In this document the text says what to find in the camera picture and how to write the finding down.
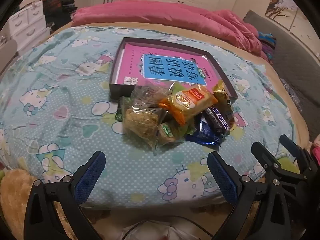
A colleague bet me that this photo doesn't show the orange snack packet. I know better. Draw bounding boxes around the orange snack packet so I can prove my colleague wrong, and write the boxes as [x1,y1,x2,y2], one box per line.
[159,84,218,127]

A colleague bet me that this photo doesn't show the beige plush rug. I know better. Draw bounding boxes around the beige plush rug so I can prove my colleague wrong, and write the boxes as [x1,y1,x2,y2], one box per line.
[0,167,65,240]

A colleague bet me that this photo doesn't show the blue biscuit packet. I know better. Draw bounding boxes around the blue biscuit packet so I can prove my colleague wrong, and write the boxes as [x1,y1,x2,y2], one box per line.
[185,116,226,152]

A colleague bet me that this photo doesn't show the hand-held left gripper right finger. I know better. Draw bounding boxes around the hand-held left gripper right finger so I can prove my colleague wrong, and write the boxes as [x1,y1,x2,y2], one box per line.
[207,151,298,240]

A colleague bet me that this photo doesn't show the yellow cone snack packet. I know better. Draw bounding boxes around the yellow cone snack packet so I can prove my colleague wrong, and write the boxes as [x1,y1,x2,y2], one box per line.
[212,79,235,120]

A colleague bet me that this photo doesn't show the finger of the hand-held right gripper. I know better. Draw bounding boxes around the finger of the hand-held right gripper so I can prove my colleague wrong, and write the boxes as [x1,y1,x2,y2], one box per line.
[251,142,285,180]
[279,134,313,170]

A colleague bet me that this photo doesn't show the grey padded headboard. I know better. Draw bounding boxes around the grey padded headboard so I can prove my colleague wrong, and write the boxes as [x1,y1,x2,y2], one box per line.
[244,9,320,130]

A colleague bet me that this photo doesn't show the pink book with blue label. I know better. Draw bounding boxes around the pink book with blue label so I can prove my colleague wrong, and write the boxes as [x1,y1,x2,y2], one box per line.
[116,42,220,89]

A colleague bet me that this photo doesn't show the dark chocolate bar packet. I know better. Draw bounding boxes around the dark chocolate bar packet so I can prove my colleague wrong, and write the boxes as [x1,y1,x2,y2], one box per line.
[202,106,231,135]

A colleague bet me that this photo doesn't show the pink quilt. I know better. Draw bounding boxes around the pink quilt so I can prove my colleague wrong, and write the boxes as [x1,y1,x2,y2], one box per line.
[71,0,263,60]

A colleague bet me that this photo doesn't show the pink plush toy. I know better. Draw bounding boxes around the pink plush toy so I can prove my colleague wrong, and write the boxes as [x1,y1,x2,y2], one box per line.
[310,134,320,166]

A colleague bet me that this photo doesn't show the dark clothes pile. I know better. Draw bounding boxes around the dark clothes pile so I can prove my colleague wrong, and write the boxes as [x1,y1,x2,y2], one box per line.
[41,0,75,30]

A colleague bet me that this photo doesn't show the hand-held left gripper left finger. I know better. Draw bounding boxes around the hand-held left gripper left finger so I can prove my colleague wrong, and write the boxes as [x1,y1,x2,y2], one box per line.
[24,151,107,240]

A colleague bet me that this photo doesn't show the colourful striped cloth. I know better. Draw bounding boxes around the colourful striped cloth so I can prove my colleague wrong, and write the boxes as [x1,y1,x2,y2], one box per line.
[257,31,278,63]

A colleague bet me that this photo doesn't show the grey cardboard box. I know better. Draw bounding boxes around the grey cardboard box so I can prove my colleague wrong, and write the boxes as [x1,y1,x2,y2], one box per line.
[109,37,238,104]

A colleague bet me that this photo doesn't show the dark green pea packet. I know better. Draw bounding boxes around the dark green pea packet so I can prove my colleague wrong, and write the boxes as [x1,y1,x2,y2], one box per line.
[114,96,131,122]

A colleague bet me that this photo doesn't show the cat print blanket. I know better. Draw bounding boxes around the cat print blanket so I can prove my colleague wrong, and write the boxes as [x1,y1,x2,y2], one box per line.
[0,26,298,205]

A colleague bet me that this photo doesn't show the green-edged yellow pastry packet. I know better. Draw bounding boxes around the green-edged yellow pastry packet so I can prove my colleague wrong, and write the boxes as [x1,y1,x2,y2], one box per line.
[157,119,196,147]

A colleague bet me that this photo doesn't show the clear round pastry packet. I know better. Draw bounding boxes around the clear round pastry packet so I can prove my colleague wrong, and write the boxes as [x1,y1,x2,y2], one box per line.
[131,85,173,108]

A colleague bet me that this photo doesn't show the white drawer cabinet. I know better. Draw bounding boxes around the white drawer cabinet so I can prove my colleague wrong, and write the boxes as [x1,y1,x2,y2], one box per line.
[7,1,51,55]

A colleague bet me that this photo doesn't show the dark patterned cloth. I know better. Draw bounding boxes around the dark patterned cloth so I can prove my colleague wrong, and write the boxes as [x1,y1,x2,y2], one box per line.
[279,78,303,111]

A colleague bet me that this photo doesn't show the clear rice cracker packet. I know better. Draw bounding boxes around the clear rice cracker packet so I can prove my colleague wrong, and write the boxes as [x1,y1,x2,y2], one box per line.
[122,104,167,150]

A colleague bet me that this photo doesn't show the tree wall painting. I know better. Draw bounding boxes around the tree wall painting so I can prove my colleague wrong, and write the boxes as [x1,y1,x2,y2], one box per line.
[267,0,300,28]

